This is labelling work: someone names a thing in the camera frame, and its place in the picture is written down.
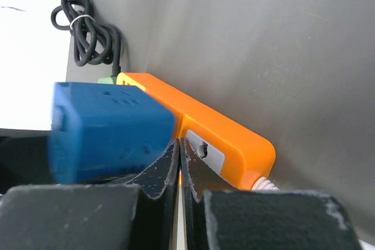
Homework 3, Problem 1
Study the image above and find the orange power strip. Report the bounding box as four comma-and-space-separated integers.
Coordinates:
117, 73, 277, 190

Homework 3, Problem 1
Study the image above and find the green power strip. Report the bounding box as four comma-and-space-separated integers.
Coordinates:
97, 76, 117, 85

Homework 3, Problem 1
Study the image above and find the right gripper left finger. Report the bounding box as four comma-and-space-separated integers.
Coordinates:
129, 138, 180, 249

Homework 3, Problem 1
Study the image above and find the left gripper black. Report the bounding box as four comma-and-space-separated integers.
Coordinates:
1, 128, 56, 194

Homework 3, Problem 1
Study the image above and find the blue plug adapter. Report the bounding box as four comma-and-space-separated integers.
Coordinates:
47, 82, 176, 184

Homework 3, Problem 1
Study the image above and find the black cable with plug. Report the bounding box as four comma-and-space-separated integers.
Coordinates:
50, 0, 123, 77

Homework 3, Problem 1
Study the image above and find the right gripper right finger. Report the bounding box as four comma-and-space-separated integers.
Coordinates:
180, 138, 237, 249

